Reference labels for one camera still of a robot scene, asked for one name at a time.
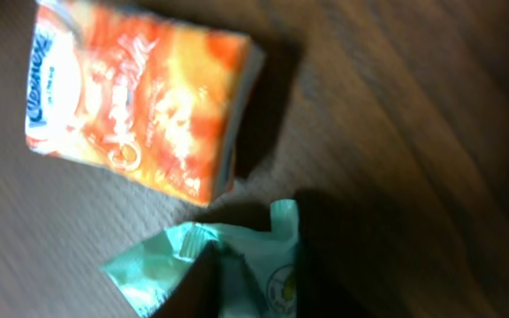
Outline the small orange snack box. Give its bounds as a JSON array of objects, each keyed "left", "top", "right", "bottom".
[{"left": 25, "top": 1, "right": 265, "bottom": 206}]

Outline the teal white snack packet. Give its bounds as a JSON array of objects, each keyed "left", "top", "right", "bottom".
[{"left": 103, "top": 200, "right": 299, "bottom": 317}]

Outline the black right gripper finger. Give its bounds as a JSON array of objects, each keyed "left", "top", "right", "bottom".
[{"left": 151, "top": 243, "right": 219, "bottom": 318}]

